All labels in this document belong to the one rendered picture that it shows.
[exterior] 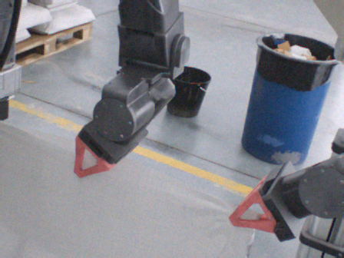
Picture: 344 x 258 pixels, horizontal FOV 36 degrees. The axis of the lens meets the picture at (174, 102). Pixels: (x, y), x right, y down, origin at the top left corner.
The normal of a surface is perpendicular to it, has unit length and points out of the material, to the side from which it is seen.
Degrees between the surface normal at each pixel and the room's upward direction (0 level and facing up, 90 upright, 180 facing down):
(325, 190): 79
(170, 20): 88
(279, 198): 46
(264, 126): 93
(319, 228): 90
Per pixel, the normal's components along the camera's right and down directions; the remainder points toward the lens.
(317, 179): -0.55, 0.07
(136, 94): 0.91, 0.25
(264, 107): -0.76, 0.21
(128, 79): 0.06, -0.88
